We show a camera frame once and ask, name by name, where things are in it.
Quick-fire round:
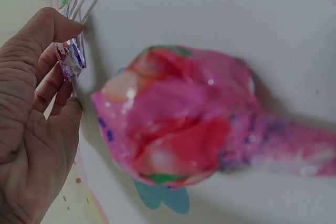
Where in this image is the person's left hand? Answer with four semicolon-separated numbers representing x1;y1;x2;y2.
0;6;85;224

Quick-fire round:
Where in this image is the white lollipop stick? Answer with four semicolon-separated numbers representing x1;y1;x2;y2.
81;0;106;25
69;0;94;21

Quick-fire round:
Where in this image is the pink wrapped lollipop, strawberry print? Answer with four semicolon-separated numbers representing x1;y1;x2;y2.
91;45;336;190

